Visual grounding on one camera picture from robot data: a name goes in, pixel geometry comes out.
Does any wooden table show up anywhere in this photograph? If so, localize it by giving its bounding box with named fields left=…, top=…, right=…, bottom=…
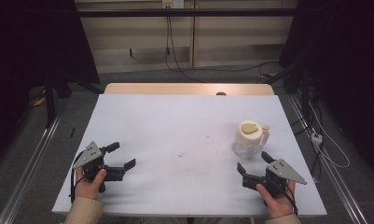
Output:
left=104, top=82, right=276, bottom=96

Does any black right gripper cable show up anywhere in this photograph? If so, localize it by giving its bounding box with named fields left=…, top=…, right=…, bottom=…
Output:
left=277, top=183, right=299, bottom=217

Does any yellow floor tape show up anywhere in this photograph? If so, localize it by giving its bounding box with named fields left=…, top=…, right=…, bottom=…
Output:
left=34, top=90, right=48, bottom=107

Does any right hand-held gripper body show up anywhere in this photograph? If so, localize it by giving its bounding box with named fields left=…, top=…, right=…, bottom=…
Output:
left=242, top=158, right=308, bottom=199

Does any black metal stand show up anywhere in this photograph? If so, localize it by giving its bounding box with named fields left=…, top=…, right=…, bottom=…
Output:
left=43, top=71, right=58, bottom=129

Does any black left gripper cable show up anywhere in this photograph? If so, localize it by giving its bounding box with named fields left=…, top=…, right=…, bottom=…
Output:
left=68, top=150, right=86, bottom=204

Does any black diagonal pole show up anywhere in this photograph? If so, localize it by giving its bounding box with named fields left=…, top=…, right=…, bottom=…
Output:
left=262, top=59, right=300, bottom=85

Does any metal floor rail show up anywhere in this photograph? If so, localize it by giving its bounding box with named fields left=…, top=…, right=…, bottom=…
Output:
left=0, top=115, right=62, bottom=224
left=286, top=94, right=369, bottom=224

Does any person's right hand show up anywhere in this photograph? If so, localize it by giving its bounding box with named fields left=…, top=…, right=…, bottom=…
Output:
left=256, top=180, right=298, bottom=220

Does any black cable from wall socket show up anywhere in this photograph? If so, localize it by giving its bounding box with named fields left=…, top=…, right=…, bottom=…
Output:
left=164, top=15, right=207, bottom=83

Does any black horizontal bar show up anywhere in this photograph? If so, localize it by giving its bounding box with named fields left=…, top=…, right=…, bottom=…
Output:
left=76, top=8, right=300, bottom=19

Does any black floor cable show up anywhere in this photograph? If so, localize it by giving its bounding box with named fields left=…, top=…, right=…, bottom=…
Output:
left=174, top=60, right=281, bottom=74

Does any black curtain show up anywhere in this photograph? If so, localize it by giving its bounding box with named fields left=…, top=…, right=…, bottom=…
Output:
left=279, top=0, right=374, bottom=181
left=0, top=0, right=100, bottom=169

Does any white wall socket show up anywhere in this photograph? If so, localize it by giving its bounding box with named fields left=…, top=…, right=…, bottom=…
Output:
left=161, top=0, right=185, bottom=9

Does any white cable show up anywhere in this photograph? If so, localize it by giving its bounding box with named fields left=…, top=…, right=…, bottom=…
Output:
left=307, top=101, right=351, bottom=170

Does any white board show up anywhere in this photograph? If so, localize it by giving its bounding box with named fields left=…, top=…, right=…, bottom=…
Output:
left=51, top=93, right=328, bottom=217

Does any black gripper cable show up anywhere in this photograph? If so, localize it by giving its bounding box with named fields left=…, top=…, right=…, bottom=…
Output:
left=68, top=150, right=86, bottom=204
left=277, top=183, right=299, bottom=217

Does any person's left hand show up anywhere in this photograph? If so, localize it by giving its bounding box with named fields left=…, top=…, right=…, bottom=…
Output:
left=75, top=167, right=108, bottom=202

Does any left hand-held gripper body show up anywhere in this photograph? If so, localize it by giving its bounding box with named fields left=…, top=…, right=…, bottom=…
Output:
left=72, top=141, right=127, bottom=194

